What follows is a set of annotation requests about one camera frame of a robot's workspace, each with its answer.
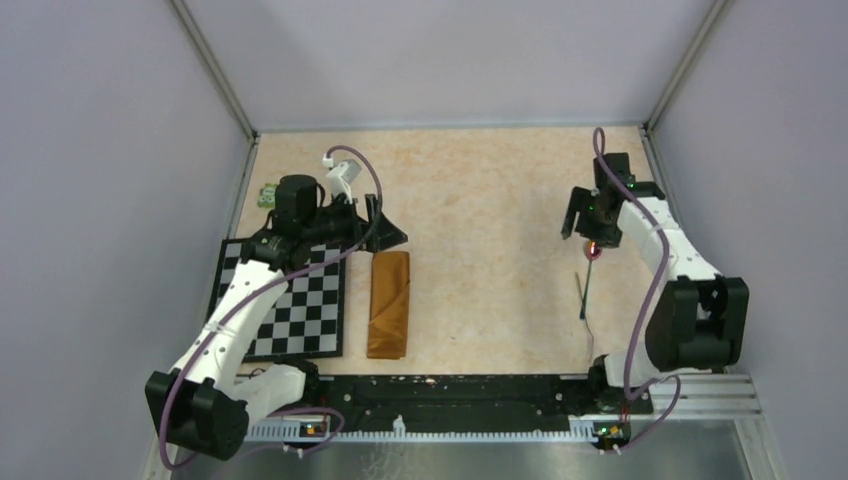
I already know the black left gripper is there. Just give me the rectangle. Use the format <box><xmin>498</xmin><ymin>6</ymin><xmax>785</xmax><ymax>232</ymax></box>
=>
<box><xmin>302</xmin><ymin>191</ymin><xmax>407</xmax><ymax>253</ymax></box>

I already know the iridescent rainbow spoon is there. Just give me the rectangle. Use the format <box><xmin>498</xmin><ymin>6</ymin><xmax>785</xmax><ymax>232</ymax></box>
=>
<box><xmin>585</xmin><ymin>240</ymin><xmax>603</xmax><ymax>282</ymax></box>

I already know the brown satin napkin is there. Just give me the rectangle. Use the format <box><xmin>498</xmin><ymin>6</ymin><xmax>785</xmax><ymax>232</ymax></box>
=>
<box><xmin>366</xmin><ymin>251</ymin><xmax>411</xmax><ymax>360</ymax></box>

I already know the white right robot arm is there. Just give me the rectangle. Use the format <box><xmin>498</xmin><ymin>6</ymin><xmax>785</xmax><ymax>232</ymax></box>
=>
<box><xmin>561</xmin><ymin>153</ymin><xmax>750</xmax><ymax>412</ymax></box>

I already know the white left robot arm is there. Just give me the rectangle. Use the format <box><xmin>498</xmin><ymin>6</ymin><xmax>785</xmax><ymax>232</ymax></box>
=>
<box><xmin>145</xmin><ymin>148</ymin><xmax>408</xmax><ymax>470</ymax></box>

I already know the green toy block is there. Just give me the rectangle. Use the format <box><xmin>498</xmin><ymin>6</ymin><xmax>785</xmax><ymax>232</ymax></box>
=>
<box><xmin>257</xmin><ymin>183</ymin><xmax>277</xmax><ymax>209</ymax></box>

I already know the black white chessboard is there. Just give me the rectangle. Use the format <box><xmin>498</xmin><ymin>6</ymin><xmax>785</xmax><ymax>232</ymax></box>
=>
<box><xmin>244</xmin><ymin>260</ymin><xmax>347</xmax><ymax>363</ymax></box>

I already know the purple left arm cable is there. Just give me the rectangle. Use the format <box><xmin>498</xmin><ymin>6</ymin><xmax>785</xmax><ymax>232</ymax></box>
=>
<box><xmin>157</xmin><ymin>144</ymin><xmax>386</xmax><ymax>473</ymax></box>

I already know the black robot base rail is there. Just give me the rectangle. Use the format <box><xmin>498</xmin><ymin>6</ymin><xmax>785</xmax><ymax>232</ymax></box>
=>
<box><xmin>258</xmin><ymin>374</ymin><xmax>654</xmax><ymax>439</ymax></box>

